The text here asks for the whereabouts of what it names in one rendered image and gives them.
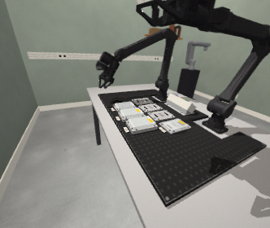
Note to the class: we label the white operator panel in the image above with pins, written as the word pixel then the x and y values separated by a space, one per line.
pixel 180 105

